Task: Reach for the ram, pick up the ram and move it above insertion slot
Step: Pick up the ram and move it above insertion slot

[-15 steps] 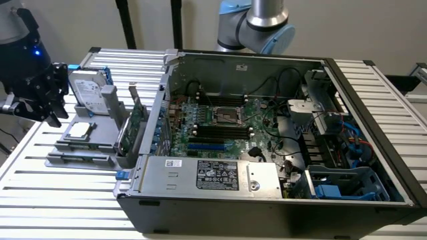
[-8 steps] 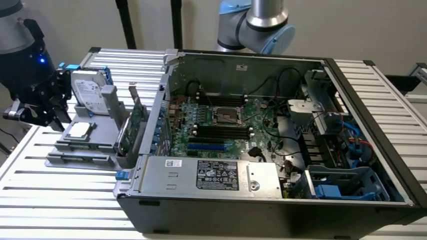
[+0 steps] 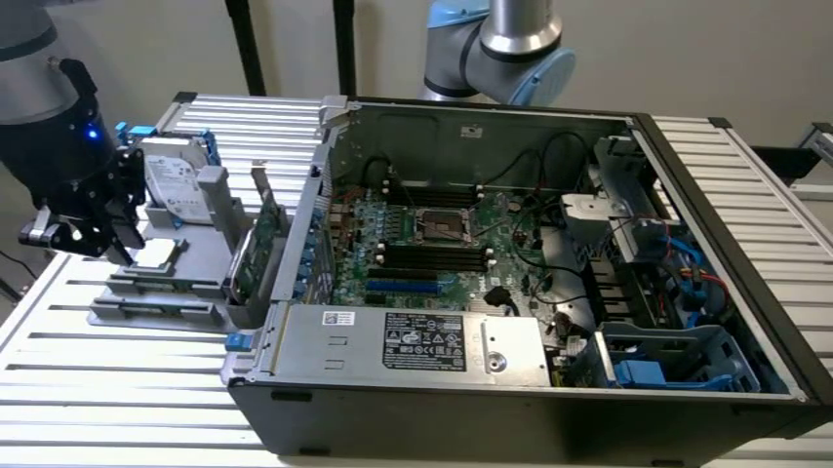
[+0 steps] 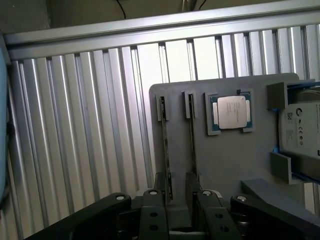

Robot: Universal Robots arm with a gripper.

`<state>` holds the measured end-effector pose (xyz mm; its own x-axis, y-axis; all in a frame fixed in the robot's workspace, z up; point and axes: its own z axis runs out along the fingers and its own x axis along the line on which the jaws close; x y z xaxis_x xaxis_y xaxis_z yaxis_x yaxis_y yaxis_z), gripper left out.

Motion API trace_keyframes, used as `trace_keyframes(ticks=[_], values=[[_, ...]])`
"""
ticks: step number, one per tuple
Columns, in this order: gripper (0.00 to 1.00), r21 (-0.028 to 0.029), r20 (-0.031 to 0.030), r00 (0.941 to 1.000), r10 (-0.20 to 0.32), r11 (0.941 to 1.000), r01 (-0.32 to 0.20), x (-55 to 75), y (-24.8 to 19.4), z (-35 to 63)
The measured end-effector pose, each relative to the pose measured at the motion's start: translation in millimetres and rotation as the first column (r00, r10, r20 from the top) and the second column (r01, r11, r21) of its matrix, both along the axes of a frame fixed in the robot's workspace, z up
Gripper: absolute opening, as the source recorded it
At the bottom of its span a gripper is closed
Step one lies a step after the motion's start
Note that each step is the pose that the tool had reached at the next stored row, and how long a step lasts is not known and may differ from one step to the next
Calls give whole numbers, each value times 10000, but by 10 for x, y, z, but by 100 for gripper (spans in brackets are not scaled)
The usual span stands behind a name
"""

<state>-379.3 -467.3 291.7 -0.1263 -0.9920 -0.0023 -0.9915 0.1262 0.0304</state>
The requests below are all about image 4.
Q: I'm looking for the black cable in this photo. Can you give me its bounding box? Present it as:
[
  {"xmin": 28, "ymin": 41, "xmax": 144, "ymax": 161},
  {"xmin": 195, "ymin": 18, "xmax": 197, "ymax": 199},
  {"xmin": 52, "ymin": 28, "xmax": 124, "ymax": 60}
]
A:
[{"xmin": 115, "ymin": 0, "xmax": 128, "ymax": 20}]

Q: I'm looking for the hard disk with white label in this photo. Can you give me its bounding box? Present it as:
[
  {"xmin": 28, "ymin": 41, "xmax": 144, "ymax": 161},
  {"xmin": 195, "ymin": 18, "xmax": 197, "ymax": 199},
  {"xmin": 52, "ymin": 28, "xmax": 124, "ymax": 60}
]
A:
[{"xmin": 276, "ymin": 86, "xmax": 320, "ymax": 161}]

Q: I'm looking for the RAM stick with dark chips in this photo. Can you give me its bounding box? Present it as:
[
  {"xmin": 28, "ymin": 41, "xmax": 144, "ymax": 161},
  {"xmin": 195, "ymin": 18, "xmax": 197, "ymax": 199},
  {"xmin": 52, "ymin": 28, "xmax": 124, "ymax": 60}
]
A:
[
  {"xmin": 159, "ymin": 96, "xmax": 174, "ymax": 203},
  {"xmin": 187, "ymin": 93, "xmax": 201, "ymax": 177}
]

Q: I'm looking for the teal PC case edge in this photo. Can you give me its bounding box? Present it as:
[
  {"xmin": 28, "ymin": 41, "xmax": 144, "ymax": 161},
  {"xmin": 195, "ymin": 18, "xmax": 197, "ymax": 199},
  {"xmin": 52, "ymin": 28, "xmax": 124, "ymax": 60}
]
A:
[{"xmin": 0, "ymin": 31, "xmax": 12, "ymax": 211}]

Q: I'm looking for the grey parts rack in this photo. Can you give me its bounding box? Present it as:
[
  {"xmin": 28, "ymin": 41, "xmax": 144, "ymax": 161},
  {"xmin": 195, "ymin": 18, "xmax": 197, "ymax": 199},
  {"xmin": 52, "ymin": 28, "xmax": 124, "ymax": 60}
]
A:
[{"xmin": 148, "ymin": 72, "xmax": 320, "ymax": 233}]

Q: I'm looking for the aluminium table frame rail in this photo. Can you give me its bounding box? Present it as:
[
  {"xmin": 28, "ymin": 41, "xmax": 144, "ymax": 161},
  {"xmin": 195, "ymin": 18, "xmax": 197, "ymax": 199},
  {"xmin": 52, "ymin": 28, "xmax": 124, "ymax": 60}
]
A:
[{"xmin": 2, "ymin": 4, "xmax": 320, "ymax": 61}]

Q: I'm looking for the CPU with silver lid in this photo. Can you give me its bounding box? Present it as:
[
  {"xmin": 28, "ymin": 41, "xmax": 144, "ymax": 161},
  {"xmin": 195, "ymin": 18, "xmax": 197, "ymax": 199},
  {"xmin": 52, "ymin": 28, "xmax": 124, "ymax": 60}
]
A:
[{"xmin": 209, "ymin": 94, "xmax": 253, "ymax": 133}]

